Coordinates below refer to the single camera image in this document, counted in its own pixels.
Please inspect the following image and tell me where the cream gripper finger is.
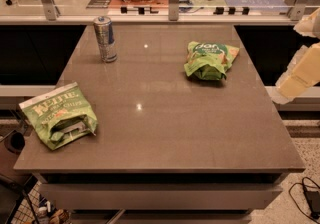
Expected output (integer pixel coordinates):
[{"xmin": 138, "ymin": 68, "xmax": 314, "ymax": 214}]
[
  {"xmin": 271, "ymin": 43, "xmax": 320, "ymax": 104},
  {"xmin": 294, "ymin": 8, "xmax": 320, "ymax": 38}
]

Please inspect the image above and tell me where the green rice chip bag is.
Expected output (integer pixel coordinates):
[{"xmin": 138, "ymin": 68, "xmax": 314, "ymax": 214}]
[{"xmin": 184, "ymin": 41, "xmax": 240, "ymax": 81}]

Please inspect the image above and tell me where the green jalapeno kettle chip bag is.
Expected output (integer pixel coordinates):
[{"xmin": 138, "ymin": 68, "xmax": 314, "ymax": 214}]
[{"xmin": 19, "ymin": 82, "xmax": 98, "ymax": 150}]

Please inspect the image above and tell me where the silver blue energy drink can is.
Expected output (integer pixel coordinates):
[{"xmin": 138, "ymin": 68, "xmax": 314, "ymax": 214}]
[{"xmin": 94, "ymin": 16, "xmax": 117, "ymax": 63}]

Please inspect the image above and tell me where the table drawer front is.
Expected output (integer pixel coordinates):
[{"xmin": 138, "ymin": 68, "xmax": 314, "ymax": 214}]
[{"xmin": 40, "ymin": 183, "xmax": 282, "ymax": 210}]

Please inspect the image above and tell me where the black power adapter with cable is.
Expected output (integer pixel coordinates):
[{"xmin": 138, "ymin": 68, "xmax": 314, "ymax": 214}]
[{"xmin": 288, "ymin": 177, "xmax": 320, "ymax": 224}]

